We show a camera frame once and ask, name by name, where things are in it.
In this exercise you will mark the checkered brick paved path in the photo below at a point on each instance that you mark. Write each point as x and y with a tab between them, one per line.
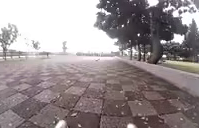
80	90

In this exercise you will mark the pale concrete kerb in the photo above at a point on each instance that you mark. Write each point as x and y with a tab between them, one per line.
177	76

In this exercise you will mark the railing fence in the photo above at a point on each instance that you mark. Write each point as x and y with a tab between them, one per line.
12	54

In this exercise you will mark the grass strip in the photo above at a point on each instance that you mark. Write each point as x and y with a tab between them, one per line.
192	67

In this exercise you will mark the robot's own part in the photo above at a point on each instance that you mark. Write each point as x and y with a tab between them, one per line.
60	124
131	125

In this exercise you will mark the tree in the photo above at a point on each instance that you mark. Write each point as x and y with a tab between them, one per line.
64	46
36	45
9	35

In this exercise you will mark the row of trees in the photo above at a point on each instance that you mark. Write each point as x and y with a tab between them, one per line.
143	23

